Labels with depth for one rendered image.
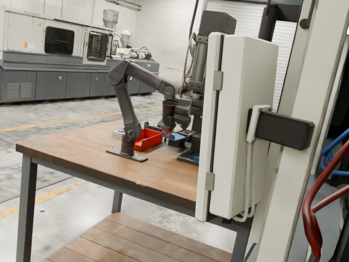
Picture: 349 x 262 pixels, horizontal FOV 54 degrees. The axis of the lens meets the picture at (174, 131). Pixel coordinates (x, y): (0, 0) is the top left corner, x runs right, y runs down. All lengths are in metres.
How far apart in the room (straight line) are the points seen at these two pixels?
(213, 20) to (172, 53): 10.33
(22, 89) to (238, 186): 6.36
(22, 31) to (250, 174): 6.26
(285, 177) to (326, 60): 0.23
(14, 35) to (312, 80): 6.26
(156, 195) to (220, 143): 0.70
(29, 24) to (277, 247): 6.44
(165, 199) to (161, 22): 11.39
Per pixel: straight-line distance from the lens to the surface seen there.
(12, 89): 6.76
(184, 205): 1.31
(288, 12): 0.87
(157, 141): 1.90
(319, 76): 0.68
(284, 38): 11.07
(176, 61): 12.14
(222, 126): 0.67
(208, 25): 1.94
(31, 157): 1.71
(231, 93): 0.66
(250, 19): 11.36
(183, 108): 1.52
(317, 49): 0.68
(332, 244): 1.08
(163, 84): 1.52
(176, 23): 12.28
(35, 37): 6.99
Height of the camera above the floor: 1.41
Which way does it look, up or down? 13 degrees down
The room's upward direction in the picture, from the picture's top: 9 degrees clockwise
